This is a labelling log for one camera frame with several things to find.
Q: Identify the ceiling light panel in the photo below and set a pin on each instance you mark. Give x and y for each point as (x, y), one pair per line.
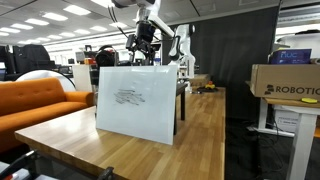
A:
(117, 24)
(9, 29)
(101, 2)
(98, 28)
(55, 16)
(67, 34)
(21, 26)
(36, 21)
(82, 31)
(76, 9)

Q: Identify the plain flat cardboard box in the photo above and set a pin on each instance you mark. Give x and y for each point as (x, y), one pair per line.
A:
(199, 80)

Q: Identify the black frame bar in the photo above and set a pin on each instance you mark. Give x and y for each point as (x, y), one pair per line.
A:
(16, 165)

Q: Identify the white desk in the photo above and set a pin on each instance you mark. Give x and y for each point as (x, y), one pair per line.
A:
(303, 140)

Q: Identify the printed brown cardboard box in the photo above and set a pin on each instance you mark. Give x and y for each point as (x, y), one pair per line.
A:
(286, 81)

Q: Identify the white rounded machine cover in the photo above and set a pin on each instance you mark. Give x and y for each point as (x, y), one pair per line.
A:
(300, 41)

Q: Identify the black equipment case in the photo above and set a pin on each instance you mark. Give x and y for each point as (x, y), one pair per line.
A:
(31, 56)

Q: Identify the black curtain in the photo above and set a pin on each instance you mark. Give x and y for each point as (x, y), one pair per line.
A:
(233, 66)

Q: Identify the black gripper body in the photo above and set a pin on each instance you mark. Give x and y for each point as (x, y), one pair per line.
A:
(145, 33)

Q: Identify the white glass whiteboard with scribble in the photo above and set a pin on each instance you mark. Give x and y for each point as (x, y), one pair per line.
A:
(140, 113)

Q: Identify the white cabinet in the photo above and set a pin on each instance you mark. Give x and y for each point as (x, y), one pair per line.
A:
(81, 78)

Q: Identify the black clamp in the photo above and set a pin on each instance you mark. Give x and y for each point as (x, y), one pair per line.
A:
(106, 173)

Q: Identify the orange sofa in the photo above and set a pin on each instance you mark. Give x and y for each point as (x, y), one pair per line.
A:
(33, 103)

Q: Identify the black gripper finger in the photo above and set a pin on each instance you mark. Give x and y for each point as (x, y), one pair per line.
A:
(138, 55)
(149, 55)

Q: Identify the yellow flat object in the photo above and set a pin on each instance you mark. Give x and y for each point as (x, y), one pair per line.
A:
(309, 100)

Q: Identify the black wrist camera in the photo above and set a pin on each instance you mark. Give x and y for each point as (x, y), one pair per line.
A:
(130, 41)

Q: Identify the white round panel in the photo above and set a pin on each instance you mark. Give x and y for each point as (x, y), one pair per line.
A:
(50, 74)

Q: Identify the dark wooden stand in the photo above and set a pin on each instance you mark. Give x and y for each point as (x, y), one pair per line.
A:
(182, 100)

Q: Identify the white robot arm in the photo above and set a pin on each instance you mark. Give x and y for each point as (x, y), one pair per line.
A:
(160, 23)

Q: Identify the white labelled box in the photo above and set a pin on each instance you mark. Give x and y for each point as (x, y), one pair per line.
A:
(286, 120)

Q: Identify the blue product box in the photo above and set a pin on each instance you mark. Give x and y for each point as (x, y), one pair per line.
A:
(290, 56)

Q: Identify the yellow toy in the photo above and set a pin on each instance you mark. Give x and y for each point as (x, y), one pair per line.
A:
(209, 85)

